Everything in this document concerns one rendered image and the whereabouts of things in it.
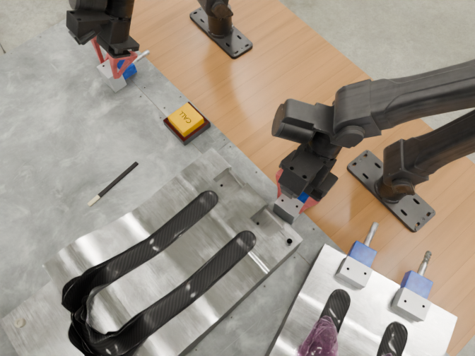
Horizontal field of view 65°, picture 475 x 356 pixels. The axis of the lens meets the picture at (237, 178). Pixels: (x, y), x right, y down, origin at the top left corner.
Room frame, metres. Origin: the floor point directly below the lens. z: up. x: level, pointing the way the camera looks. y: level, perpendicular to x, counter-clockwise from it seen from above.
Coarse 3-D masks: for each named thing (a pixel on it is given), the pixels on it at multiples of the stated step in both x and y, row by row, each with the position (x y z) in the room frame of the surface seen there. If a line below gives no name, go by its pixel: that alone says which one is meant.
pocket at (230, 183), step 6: (228, 168) 0.32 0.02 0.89; (222, 174) 0.31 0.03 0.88; (228, 174) 0.32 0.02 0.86; (234, 174) 0.31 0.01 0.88; (216, 180) 0.30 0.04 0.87; (222, 180) 0.30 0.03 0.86; (228, 180) 0.30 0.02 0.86; (234, 180) 0.30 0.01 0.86; (240, 180) 0.30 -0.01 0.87; (222, 186) 0.29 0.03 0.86; (228, 186) 0.29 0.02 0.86; (234, 186) 0.29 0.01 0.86; (240, 186) 0.29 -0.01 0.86; (228, 192) 0.28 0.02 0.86; (234, 192) 0.28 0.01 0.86
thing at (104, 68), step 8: (144, 56) 0.67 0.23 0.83; (104, 64) 0.62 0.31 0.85; (120, 64) 0.63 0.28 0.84; (104, 72) 0.60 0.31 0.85; (128, 72) 0.61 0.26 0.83; (104, 80) 0.61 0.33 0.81; (112, 80) 0.58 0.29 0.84; (120, 80) 0.59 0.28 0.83; (112, 88) 0.58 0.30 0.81; (120, 88) 0.59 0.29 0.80
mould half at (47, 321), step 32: (224, 160) 0.33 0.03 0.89; (160, 192) 0.27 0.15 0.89; (192, 192) 0.27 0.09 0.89; (224, 192) 0.27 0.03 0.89; (256, 192) 0.26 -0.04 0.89; (128, 224) 0.21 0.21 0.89; (160, 224) 0.21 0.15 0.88; (224, 224) 0.20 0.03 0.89; (64, 256) 0.14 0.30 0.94; (96, 256) 0.14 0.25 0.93; (160, 256) 0.14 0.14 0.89; (192, 256) 0.14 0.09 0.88; (256, 256) 0.14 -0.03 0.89; (288, 256) 0.15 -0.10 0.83; (128, 288) 0.09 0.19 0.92; (160, 288) 0.09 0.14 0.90; (224, 288) 0.09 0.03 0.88; (256, 288) 0.09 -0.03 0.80; (0, 320) 0.05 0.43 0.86; (32, 320) 0.04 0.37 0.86; (64, 320) 0.04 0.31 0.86; (96, 320) 0.04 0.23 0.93; (128, 320) 0.04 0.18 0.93; (192, 320) 0.03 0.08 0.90; (32, 352) -0.01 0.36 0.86; (64, 352) -0.01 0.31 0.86; (160, 352) -0.01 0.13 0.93
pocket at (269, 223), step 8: (264, 208) 0.24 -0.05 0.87; (256, 216) 0.22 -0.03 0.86; (264, 216) 0.22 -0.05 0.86; (272, 216) 0.22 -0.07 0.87; (256, 224) 0.21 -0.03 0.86; (264, 224) 0.21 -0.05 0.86; (272, 224) 0.21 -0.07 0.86; (280, 224) 0.20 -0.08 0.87; (264, 232) 0.19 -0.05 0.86; (272, 232) 0.19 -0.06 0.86
